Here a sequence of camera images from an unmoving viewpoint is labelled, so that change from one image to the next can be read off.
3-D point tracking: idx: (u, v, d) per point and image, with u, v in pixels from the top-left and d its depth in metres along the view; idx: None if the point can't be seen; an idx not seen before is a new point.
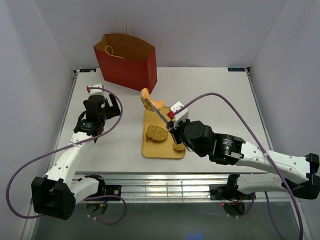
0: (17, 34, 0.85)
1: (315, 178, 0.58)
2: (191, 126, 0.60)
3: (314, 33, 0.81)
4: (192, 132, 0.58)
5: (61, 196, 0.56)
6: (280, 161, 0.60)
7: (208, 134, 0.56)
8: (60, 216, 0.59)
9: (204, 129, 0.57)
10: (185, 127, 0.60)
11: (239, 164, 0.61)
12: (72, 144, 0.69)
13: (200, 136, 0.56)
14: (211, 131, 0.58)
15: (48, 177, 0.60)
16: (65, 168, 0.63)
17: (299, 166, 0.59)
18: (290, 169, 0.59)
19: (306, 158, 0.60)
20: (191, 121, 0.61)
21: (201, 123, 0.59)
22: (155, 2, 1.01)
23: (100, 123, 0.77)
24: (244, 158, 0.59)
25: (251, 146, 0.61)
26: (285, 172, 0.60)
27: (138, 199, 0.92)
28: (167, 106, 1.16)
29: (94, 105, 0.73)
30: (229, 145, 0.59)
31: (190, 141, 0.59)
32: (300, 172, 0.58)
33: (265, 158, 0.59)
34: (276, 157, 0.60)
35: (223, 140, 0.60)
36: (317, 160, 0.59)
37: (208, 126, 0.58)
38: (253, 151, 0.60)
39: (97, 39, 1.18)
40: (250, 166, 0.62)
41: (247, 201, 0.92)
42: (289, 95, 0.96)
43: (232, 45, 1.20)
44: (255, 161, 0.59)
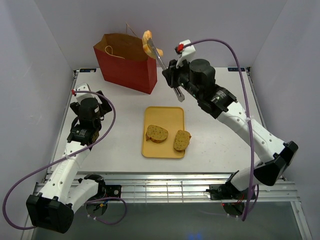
0: (17, 35, 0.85)
1: (281, 158, 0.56)
2: (198, 62, 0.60)
3: (315, 33, 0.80)
4: (196, 67, 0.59)
5: (57, 214, 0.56)
6: (257, 133, 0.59)
7: (208, 75, 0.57)
8: (58, 230, 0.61)
9: (208, 69, 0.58)
10: (191, 61, 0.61)
11: (220, 120, 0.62)
12: (66, 157, 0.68)
13: (201, 72, 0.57)
14: (214, 76, 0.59)
15: (43, 195, 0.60)
16: (60, 184, 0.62)
17: (273, 144, 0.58)
18: (262, 142, 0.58)
19: (284, 144, 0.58)
20: (200, 59, 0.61)
21: (210, 64, 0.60)
22: (155, 2, 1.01)
23: (94, 129, 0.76)
24: (225, 114, 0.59)
25: (239, 107, 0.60)
26: (257, 144, 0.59)
27: (138, 199, 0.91)
28: (167, 106, 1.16)
29: (87, 112, 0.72)
30: (221, 97, 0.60)
31: (191, 74, 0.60)
32: (270, 149, 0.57)
33: (246, 123, 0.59)
34: (255, 127, 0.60)
35: (218, 91, 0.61)
36: (292, 149, 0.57)
37: (214, 69, 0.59)
38: (238, 112, 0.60)
39: (96, 39, 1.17)
40: (229, 125, 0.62)
41: (247, 201, 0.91)
42: (289, 96, 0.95)
43: (232, 45, 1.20)
44: (233, 120, 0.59)
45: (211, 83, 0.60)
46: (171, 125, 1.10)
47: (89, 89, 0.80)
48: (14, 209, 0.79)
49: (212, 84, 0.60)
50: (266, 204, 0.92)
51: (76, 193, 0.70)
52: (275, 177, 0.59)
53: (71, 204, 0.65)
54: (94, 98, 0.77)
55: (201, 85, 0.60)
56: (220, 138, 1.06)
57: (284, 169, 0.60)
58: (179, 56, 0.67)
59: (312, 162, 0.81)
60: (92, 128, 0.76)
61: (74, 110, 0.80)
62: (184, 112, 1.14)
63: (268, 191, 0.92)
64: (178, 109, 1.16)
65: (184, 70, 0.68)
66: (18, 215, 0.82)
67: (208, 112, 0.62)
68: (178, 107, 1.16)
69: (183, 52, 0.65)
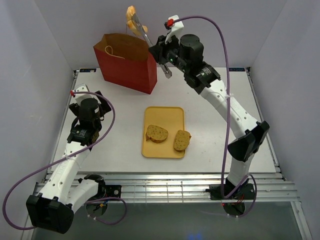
0: (17, 34, 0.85)
1: (252, 136, 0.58)
2: (189, 38, 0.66)
3: (314, 32, 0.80)
4: (186, 41, 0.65)
5: (57, 214, 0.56)
6: (234, 110, 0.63)
7: (196, 49, 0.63)
8: (58, 230, 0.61)
9: (197, 44, 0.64)
10: (183, 35, 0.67)
11: (204, 95, 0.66)
12: (65, 157, 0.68)
13: (189, 46, 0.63)
14: (201, 52, 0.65)
15: (43, 195, 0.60)
16: (60, 184, 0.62)
17: (247, 121, 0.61)
18: (237, 119, 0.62)
19: (257, 122, 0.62)
20: (190, 35, 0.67)
21: (199, 41, 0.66)
22: (155, 2, 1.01)
23: (94, 130, 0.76)
24: (208, 89, 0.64)
25: (221, 84, 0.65)
26: (232, 120, 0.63)
27: (138, 199, 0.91)
28: (167, 106, 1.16)
29: (88, 112, 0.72)
30: (206, 73, 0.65)
31: (181, 48, 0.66)
32: (243, 126, 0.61)
33: (225, 100, 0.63)
34: (233, 105, 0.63)
35: (204, 68, 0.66)
36: (264, 128, 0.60)
37: (202, 45, 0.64)
38: (219, 90, 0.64)
39: (96, 39, 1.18)
40: (212, 101, 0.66)
41: (248, 201, 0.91)
42: (289, 95, 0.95)
43: (232, 45, 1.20)
44: (214, 96, 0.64)
45: (198, 58, 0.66)
46: (171, 125, 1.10)
47: (88, 89, 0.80)
48: (14, 208, 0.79)
49: (199, 59, 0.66)
50: (266, 204, 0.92)
51: (76, 193, 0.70)
52: (245, 154, 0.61)
53: (71, 205, 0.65)
54: (93, 99, 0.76)
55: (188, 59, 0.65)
56: (220, 138, 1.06)
57: (256, 147, 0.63)
58: (167, 30, 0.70)
59: (312, 161, 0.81)
60: (92, 128, 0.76)
61: (72, 110, 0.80)
62: (184, 112, 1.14)
63: (268, 191, 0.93)
64: (178, 109, 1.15)
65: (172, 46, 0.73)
66: (18, 215, 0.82)
67: (192, 86, 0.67)
68: (178, 107, 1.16)
69: (172, 28, 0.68)
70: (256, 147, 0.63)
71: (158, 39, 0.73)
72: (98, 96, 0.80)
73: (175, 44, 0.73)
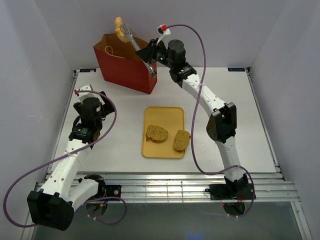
0: (17, 34, 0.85)
1: (218, 113, 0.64)
2: (176, 42, 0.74)
3: (314, 33, 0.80)
4: (172, 45, 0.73)
5: (58, 210, 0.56)
6: (205, 94, 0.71)
7: (179, 53, 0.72)
8: (58, 227, 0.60)
9: (181, 49, 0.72)
10: (171, 40, 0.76)
11: (184, 87, 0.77)
12: (67, 154, 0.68)
13: (174, 50, 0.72)
14: (184, 55, 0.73)
15: (44, 191, 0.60)
16: (61, 180, 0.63)
17: (216, 103, 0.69)
18: (207, 101, 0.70)
19: (225, 103, 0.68)
20: (177, 40, 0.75)
21: (183, 44, 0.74)
22: (155, 2, 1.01)
23: (95, 128, 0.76)
24: (185, 81, 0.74)
25: (196, 77, 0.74)
26: (204, 103, 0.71)
27: (138, 199, 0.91)
28: (166, 106, 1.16)
29: (89, 110, 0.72)
30: (186, 71, 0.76)
31: (168, 50, 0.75)
32: (212, 106, 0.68)
33: (198, 88, 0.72)
34: (205, 91, 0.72)
35: (185, 66, 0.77)
36: (230, 108, 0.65)
37: (185, 50, 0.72)
38: (194, 80, 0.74)
39: (96, 39, 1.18)
40: (190, 92, 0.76)
41: (248, 201, 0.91)
42: (289, 96, 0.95)
43: (232, 45, 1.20)
44: (190, 86, 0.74)
45: (181, 59, 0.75)
46: (171, 125, 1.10)
47: (91, 88, 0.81)
48: (14, 208, 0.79)
49: (182, 60, 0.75)
50: (266, 204, 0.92)
51: (76, 191, 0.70)
52: (218, 132, 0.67)
53: (71, 202, 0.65)
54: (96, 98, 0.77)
55: (172, 60, 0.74)
56: None
57: (230, 127, 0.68)
58: (160, 34, 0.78)
59: (312, 162, 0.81)
60: (94, 127, 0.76)
61: (76, 109, 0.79)
62: (184, 112, 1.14)
63: (268, 191, 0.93)
64: (178, 109, 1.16)
65: (162, 48, 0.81)
66: (18, 215, 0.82)
67: (175, 80, 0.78)
68: (177, 107, 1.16)
69: (164, 32, 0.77)
70: (230, 127, 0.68)
71: (150, 41, 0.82)
72: (101, 95, 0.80)
73: (164, 46, 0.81)
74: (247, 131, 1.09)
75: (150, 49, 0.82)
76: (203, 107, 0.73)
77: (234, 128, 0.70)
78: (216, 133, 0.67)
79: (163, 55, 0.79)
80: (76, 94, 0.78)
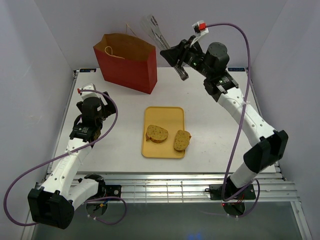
0: (17, 34, 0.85)
1: (266, 143, 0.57)
2: (217, 47, 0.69)
3: (314, 33, 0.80)
4: (214, 50, 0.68)
5: (58, 208, 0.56)
6: (250, 116, 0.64)
7: (221, 60, 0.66)
8: (58, 226, 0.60)
9: (224, 55, 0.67)
10: (212, 43, 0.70)
11: (222, 101, 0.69)
12: (68, 152, 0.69)
13: (216, 56, 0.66)
14: (226, 63, 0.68)
15: (45, 189, 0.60)
16: (61, 178, 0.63)
17: (263, 128, 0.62)
18: (252, 125, 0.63)
19: (274, 130, 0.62)
20: (218, 45, 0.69)
21: (225, 51, 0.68)
22: (156, 2, 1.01)
23: (96, 127, 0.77)
24: (224, 96, 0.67)
25: (238, 92, 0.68)
26: (248, 126, 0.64)
27: (138, 199, 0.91)
28: (167, 106, 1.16)
29: (89, 110, 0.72)
30: (224, 81, 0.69)
31: (207, 55, 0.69)
32: (258, 133, 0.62)
33: (241, 106, 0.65)
34: (250, 112, 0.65)
35: (224, 77, 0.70)
36: (282, 138, 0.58)
37: (228, 57, 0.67)
38: (236, 96, 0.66)
39: (97, 39, 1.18)
40: (229, 109, 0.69)
41: (248, 201, 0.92)
42: (289, 95, 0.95)
43: (232, 45, 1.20)
44: (230, 102, 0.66)
45: (221, 68, 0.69)
46: (171, 125, 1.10)
47: (94, 89, 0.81)
48: (13, 208, 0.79)
49: (221, 69, 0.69)
50: (266, 204, 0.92)
51: (76, 191, 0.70)
52: (260, 163, 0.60)
53: (71, 201, 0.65)
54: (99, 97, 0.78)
55: (210, 67, 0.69)
56: (220, 139, 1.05)
57: (274, 157, 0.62)
58: (196, 34, 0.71)
59: (312, 161, 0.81)
60: (94, 126, 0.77)
61: (79, 107, 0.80)
62: (184, 112, 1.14)
63: (268, 191, 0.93)
64: (178, 109, 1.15)
65: (197, 51, 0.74)
66: (18, 215, 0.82)
67: (209, 92, 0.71)
68: (178, 107, 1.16)
69: (202, 32, 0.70)
70: (275, 157, 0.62)
71: (181, 42, 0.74)
72: (103, 95, 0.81)
73: (199, 49, 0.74)
74: None
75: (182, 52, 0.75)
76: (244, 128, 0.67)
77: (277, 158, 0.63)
78: (259, 164, 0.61)
79: (197, 60, 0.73)
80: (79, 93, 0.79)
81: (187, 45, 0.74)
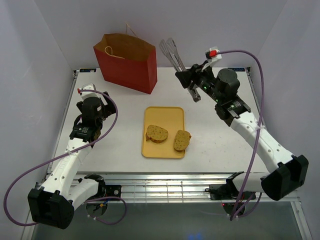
0: (17, 34, 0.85)
1: (286, 169, 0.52)
2: (227, 72, 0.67)
3: (315, 33, 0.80)
4: (224, 76, 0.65)
5: (59, 208, 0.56)
6: (265, 141, 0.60)
7: (231, 86, 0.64)
8: (58, 226, 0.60)
9: (234, 81, 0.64)
10: (222, 68, 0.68)
11: (235, 126, 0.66)
12: (68, 152, 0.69)
13: (226, 82, 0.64)
14: (237, 88, 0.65)
15: (45, 189, 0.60)
16: (61, 178, 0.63)
17: (281, 153, 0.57)
18: (268, 150, 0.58)
19: (293, 155, 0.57)
20: (228, 70, 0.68)
21: (236, 77, 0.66)
22: (156, 2, 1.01)
23: (96, 127, 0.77)
24: (236, 120, 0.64)
25: (251, 117, 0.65)
26: (264, 152, 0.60)
27: (138, 199, 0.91)
28: (167, 106, 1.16)
29: (89, 110, 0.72)
30: (236, 106, 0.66)
31: (217, 80, 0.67)
32: (275, 158, 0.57)
33: (255, 130, 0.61)
34: (265, 137, 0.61)
35: (236, 102, 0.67)
36: (302, 164, 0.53)
37: (238, 82, 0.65)
38: (249, 121, 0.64)
39: (97, 39, 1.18)
40: (243, 134, 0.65)
41: (252, 201, 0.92)
42: (289, 95, 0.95)
43: (232, 45, 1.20)
44: (243, 127, 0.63)
45: (232, 93, 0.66)
46: (171, 125, 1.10)
47: (94, 88, 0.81)
48: (13, 208, 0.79)
49: (233, 94, 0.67)
50: (266, 204, 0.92)
51: (76, 191, 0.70)
52: (280, 193, 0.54)
53: (71, 201, 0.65)
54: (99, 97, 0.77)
55: (221, 93, 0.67)
56: (220, 139, 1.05)
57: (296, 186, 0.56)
58: (208, 59, 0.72)
59: (312, 161, 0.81)
60: (94, 126, 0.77)
61: (79, 107, 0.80)
62: (184, 112, 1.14)
63: None
64: (178, 109, 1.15)
65: (208, 75, 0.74)
66: (18, 215, 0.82)
67: (221, 117, 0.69)
68: (178, 107, 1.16)
69: (213, 58, 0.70)
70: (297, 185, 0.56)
71: (193, 66, 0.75)
72: (103, 96, 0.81)
73: (211, 74, 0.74)
74: None
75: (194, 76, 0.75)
76: (260, 154, 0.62)
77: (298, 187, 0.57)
78: (280, 193, 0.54)
79: (207, 85, 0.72)
80: (79, 93, 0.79)
81: (198, 69, 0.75)
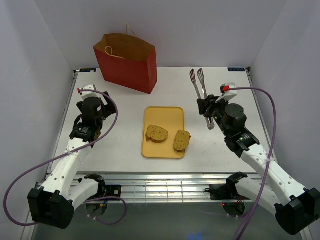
0: (17, 33, 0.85)
1: (298, 203, 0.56)
2: (233, 107, 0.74)
3: (315, 33, 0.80)
4: (231, 111, 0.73)
5: (59, 208, 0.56)
6: (276, 175, 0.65)
7: (238, 120, 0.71)
8: (58, 226, 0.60)
9: (241, 115, 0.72)
10: (230, 103, 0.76)
11: (245, 158, 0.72)
12: (68, 152, 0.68)
13: (233, 117, 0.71)
14: (244, 122, 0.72)
15: (45, 189, 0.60)
16: (61, 179, 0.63)
17: (292, 186, 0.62)
18: (280, 184, 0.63)
19: (304, 189, 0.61)
20: (235, 105, 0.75)
21: (243, 112, 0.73)
22: (156, 2, 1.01)
23: (96, 127, 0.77)
24: (246, 152, 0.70)
25: (260, 149, 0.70)
26: (276, 185, 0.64)
27: (138, 199, 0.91)
28: (167, 106, 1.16)
29: (90, 110, 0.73)
30: (245, 138, 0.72)
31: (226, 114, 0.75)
32: (287, 191, 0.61)
33: (265, 163, 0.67)
34: (276, 170, 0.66)
35: (244, 134, 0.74)
36: (314, 196, 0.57)
37: (245, 116, 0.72)
38: (259, 153, 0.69)
39: (97, 39, 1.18)
40: (253, 165, 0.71)
41: (248, 201, 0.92)
42: (289, 95, 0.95)
43: (232, 45, 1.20)
44: (253, 158, 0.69)
45: (240, 126, 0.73)
46: (171, 125, 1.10)
47: (95, 88, 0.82)
48: (13, 208, 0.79)
49: (241, 127, 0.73)
50: None
51: (76, 191, 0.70)
52: (295, 226, 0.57)
53: (71, 201, 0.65)
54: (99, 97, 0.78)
55: (230, 126, 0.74)
56: (220, 139, 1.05)
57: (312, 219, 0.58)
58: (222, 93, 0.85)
59: (312, 161, 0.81)
60: (94, 126, 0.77)
61: (79, 107, 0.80)
62: (184, 112, 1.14)
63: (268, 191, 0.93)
64: (178, 109, 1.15)
65: (220, 107, 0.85)
66: (18, 215, 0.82)
67: (231, 148, 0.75)
68: (178, 107, 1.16)
69: (226, 92, 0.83)
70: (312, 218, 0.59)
71: (208, 97, 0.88)
72: (104, 96, 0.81)
73: (222, 106, 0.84)
74: None
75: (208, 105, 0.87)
76: (272, 187, 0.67)
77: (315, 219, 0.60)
78: (295, 226, 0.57)
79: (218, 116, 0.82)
80: (79, 93, 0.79)
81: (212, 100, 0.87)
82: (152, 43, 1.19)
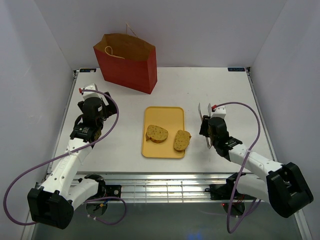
0: (16, 33, 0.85)
1: (277, 175, 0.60)
2: (214, 118, 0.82)
3: (315, 33, 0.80)
4: (212, 121, 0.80)
5: (58, 207, 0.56)
6: (255, 159, 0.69)
7: (219, 128, 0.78)
8: (58, 226, 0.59)
9: (220, 123, 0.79)
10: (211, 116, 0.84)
11: (232, 158, 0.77)
12: (68, 152, 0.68)
13: (214, 125, 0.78)
14: (225, 128, 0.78)
15: (44, 189, 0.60)
16: (61, 178, 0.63)
17: (270, 164, 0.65)
18: (259, 164, 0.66)
19: (281, 164, 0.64)
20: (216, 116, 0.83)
21: (222, 120, 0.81)
22: (155, 2, 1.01)
23: (97, 128, 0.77)
24: (230, 151, 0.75)
25: (242, 146, 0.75)
26: (256, 167, 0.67)
27: (138, 199, 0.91)
28: (167, 106, 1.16)
29: (90, 110, 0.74)
30: (230, 143, 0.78)
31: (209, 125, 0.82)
32: (265, 169, 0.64)
33: (245, 153, 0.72)
34: (254, 156, 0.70)
35: (229, 139, 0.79)
36: (292, 170, 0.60)
37: (224, 123, 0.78)
38: (241, 149, 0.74)
39: (97, 39, 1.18)
40: (238, 161, 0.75)
41: (247, 201, 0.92)
42: (289, 95, 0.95)
43: (232, 45, 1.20)
44: (236, 154, 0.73)
45: (224, 133, 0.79)
46: (171, 125, 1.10)
47: (96, 89, 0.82)
48: (13, 208, 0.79)
49: (225, 134, 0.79)
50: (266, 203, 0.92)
51: (76, 190, 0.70)
52: (285, 202, 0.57)
53: (71, 201, 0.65)
54: (100, 98, 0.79)
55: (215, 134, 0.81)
56: None
57: (302, 196, 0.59)
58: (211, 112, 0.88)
59: (312, 161, 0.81)
60: (95, 126, 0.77)
61: (80, 107, 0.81)
62: (184, 112, 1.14)
63: None
64: (178, 109, 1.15)
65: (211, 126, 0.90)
66: (18, 215, 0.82)
67: (222, 154, 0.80)
68: (178, 107, 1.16)
69: (216, 110, 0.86)
70: (302, 195, 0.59)
71: (203, 117, 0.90)
72: (105, 96, 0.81)
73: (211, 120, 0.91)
74: (248, 131, 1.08)
75: (203, 123, 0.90)
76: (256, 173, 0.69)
77: (308, 199, 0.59)
78: (286, 203, 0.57)
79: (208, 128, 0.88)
80: (81, 93, 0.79)
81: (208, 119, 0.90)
82: (152, 43, 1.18)
